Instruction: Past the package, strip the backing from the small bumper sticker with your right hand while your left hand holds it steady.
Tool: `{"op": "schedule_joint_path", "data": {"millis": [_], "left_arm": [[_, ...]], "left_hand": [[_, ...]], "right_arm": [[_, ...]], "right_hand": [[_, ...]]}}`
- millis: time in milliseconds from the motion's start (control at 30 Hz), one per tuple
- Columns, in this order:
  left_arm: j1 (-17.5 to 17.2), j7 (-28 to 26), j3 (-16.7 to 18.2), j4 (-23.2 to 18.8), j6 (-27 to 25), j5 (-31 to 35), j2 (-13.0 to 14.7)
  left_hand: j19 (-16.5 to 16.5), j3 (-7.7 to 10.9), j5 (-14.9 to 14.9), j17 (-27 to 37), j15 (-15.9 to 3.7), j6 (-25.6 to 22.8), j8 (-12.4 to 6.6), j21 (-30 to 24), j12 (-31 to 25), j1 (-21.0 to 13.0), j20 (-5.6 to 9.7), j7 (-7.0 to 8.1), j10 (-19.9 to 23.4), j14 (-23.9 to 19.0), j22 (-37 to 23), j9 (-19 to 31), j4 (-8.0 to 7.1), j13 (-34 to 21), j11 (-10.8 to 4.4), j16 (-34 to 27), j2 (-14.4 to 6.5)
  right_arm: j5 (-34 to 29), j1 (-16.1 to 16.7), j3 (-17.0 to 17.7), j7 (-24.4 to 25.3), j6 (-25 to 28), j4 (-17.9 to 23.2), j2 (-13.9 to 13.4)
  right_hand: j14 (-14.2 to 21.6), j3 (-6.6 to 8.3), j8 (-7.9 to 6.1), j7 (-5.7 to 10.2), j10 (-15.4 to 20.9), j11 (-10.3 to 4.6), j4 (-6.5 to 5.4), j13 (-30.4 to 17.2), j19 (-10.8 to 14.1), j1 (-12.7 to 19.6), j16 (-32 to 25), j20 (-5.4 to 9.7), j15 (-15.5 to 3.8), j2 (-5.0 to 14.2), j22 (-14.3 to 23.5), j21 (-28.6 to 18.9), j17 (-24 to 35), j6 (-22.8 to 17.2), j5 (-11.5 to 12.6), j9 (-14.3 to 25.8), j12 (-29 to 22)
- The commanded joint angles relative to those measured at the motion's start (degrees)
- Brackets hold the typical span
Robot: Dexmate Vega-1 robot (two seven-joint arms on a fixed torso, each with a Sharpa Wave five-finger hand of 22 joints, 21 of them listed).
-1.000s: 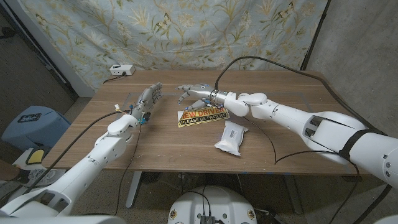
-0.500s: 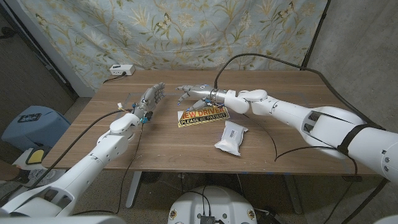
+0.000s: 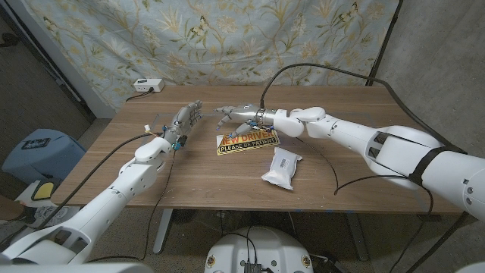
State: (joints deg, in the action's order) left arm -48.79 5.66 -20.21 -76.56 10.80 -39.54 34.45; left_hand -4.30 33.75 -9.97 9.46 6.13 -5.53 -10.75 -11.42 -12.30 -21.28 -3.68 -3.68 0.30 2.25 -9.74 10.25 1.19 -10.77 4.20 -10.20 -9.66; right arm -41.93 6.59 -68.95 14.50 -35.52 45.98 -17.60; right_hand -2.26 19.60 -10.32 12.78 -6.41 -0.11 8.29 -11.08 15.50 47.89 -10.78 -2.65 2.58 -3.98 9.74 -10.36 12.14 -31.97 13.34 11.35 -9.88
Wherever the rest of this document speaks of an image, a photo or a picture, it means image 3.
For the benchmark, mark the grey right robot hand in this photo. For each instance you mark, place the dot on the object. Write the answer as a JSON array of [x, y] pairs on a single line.
[[250, 113]]

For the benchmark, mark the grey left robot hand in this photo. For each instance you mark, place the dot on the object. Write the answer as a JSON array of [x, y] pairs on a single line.
[[182, 123]]

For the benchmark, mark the yellow new driver bumper sticker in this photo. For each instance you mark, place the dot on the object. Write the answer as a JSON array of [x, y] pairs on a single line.
[[250, 146]]

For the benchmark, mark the white sticker backing paper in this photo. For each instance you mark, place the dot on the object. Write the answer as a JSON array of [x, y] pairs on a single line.
[[219, 141]]

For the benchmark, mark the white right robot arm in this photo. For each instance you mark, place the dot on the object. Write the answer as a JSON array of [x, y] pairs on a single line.
[[379, 144]]

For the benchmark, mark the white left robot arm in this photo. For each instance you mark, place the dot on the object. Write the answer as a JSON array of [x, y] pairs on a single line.
[[129, 178]]

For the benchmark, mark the white sealed plastic package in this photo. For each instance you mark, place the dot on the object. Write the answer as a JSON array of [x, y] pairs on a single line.
[[282, 167]]

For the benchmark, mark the white power socket box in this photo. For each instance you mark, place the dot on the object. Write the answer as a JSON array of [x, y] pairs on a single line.
[[148, 85]]

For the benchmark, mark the floral printed backdrop cloth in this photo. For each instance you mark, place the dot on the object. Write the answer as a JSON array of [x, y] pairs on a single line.
[[246, 41]]

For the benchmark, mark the white table leg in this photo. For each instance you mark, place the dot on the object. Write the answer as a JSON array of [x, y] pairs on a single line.
[[163, 231]]

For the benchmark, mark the blue plastic bin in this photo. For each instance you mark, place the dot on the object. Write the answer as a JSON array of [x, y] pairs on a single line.
[[57, 159]]

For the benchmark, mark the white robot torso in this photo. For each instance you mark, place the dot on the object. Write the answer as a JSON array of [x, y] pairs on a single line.
[[265, 246]]

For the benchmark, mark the black item on bin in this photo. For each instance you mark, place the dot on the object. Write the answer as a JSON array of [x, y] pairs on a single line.
[[36, 143]]

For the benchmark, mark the black backdrop stand pole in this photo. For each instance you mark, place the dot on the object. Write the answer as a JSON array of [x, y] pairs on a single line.
[[382, 45]]

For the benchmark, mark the yellow and black floor object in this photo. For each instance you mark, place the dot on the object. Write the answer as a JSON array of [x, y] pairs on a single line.
[[43, 190]]

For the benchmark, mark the grey table leg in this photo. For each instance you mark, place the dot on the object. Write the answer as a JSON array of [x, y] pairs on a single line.
[[358, 237]]

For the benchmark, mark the white robot chest edge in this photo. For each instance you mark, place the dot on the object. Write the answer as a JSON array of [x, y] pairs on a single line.
[[76, 268]]

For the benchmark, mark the person in dark clothes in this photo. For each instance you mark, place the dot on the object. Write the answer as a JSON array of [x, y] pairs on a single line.
[[7, 208]]

